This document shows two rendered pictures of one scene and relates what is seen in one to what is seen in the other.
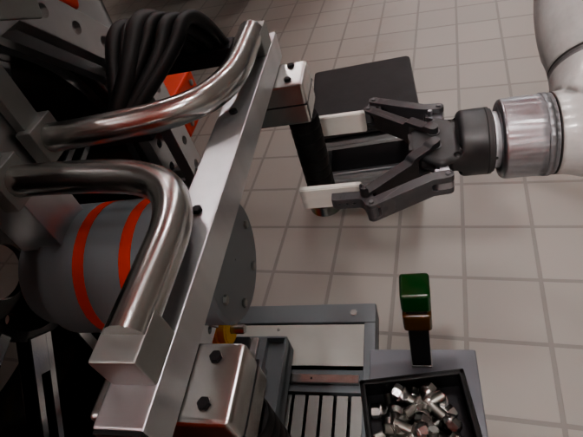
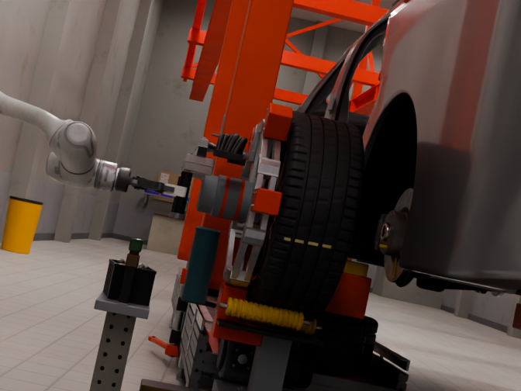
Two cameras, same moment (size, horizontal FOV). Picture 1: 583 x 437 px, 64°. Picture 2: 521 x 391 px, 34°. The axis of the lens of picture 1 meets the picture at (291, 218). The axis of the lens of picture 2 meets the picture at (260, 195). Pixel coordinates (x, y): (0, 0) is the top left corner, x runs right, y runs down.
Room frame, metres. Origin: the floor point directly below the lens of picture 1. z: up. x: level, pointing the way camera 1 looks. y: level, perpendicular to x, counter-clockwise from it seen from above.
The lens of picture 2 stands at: (2.87, -1.07, 0.74)
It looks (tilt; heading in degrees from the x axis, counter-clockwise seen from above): 3 degrees up; 152
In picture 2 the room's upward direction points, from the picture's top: 12 degrees clockwise
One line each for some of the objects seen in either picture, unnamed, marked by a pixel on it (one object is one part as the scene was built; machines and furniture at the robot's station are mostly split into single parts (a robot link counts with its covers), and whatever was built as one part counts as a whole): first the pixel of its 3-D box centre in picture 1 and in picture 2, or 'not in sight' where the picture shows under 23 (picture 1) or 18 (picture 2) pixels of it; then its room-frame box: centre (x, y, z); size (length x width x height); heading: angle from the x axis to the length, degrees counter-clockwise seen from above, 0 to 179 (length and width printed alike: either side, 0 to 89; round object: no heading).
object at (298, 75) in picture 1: (270, 95); (198, 164); (0.47, -0.02, 0.93); 0.09 x 0.05 x 0.05; 69
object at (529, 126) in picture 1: (520, 137); (108, 176); (0.37, -0.27, 0.83); 0.09 x 0.06 x 0.09; 159
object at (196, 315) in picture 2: not in sight; (191, 313); (-1.21, 0.85, 0.28); 2.47 x 0.09 x 0.22; 159
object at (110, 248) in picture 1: (144, 264); (230, 198); (0.36, 0.16, 0.85); 0.21 x 0.14 x 0.14; 69
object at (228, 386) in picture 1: (183, 395); (194, 170); (0.15, 0.10, 0.93); 0.09 x 0.05 x 0.05; 69
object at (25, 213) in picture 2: not in sight; (20, 225); (-7.20, 1.25, 0.31); 0.41 x 0.40 x 0.63; 153
